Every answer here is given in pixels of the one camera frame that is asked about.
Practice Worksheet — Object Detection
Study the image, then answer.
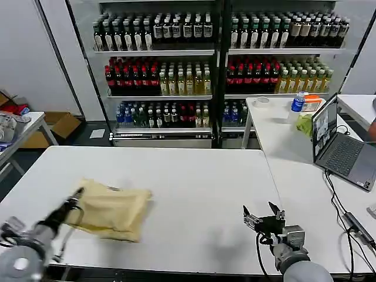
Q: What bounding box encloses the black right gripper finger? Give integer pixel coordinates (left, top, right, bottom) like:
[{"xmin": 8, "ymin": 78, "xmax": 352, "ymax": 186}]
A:
[
  {"xmin": 242, "ymin": 204, "xmax": 263, "ymax": 229},
  {"xmin": 268, "ymin": 201, "xmax": 286, "ymax": 220}
]

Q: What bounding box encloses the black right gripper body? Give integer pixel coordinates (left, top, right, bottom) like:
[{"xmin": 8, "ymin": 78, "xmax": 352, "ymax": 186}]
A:
[{"xmin": 254, "ymin": 215, "xmax": 287, "ymax": 236}]

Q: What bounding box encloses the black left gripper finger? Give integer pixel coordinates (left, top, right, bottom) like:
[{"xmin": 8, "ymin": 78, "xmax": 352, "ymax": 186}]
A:
[{"xmin": 66, "ymin": 187, "xmax": 86, "ymax": 210}]

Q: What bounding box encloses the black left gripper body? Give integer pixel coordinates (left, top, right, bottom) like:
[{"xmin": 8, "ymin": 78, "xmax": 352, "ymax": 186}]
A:
[{"xmin": 43, "ymin": 199, "xmax": 79, "ymax": 229}]

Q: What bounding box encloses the cream yellow shirt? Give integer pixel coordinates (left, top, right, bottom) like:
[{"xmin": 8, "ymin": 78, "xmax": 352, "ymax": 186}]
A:
[{"xmin": 62, "ymin": 177, "xmax": 154, "ymax": 244}]

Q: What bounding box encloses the open cardboard box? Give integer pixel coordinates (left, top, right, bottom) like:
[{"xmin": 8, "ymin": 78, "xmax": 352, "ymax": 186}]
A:
[{"xmin": 21, "ymin": 112, "xmax": 83, "ymax": 149}]

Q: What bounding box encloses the black adapter hub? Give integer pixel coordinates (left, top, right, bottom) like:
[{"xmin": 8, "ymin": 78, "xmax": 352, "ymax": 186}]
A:
[{"xmin": 344, "ymin": 211, "xmax": 376, "ymax": 248}]

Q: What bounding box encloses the small white side table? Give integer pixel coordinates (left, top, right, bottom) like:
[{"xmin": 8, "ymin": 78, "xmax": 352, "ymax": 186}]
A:
[{"xmin": 0, "ymin": 111, "xmax": 60, "ymax": 183}]

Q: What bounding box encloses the grey open laptop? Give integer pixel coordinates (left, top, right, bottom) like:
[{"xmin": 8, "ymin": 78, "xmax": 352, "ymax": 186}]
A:
[{"xmin": 311, "ymin": 92, "xmax": 376, "ymax": 193}]

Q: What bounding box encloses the green crumpled cloth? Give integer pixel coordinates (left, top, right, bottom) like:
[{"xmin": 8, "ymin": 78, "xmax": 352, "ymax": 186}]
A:
[{"xmin": 296, "ymin": 114, "xmax": 314, "ymax": 139}]

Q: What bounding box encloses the pile of grey clothes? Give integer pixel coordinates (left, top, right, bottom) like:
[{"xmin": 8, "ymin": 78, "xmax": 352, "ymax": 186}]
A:
[{"xmin": 0, "ymin": 112, "xmax": 32, "ymax": 142}]

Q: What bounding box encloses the red fabric item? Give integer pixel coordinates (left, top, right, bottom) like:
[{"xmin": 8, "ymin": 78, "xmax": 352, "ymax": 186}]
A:
[{"xmin": 8, "ymin": 103, "xmax": 31, "ymax": 117}]

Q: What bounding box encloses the clear bottle with blue label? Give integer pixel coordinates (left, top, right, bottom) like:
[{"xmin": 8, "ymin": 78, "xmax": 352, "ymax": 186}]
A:
[{"xmin": 290, "ymin": 91, "xmax": 307, "ymax": 124}]

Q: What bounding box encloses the orange and white box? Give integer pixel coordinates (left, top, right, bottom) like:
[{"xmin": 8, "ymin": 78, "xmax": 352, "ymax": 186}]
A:
[{"xmin": 302, "ymin": 94, "xmax": 324, "ymax": 113}]

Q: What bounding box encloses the white shelf with drink bottles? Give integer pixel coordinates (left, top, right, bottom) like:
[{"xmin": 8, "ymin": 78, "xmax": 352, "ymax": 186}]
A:
[
  {"xmin": 66, "ymin": 0, "xmax": 221, "ymax": 149},
  {"xmin": 220, "ymin": 0, "xmax": 353, "ymax": 149}
]

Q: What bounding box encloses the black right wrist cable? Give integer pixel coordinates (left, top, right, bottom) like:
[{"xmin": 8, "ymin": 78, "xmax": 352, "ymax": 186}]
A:
[{"xmin": 255, "ymin": 231, "xmax": 277, "ymax": 282}]

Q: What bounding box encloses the black laptop cable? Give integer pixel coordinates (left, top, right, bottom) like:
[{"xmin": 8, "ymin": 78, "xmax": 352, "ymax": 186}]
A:
[{"xmin": 324, "ymin": 169, "xmax": 370, "ymax": 274}]

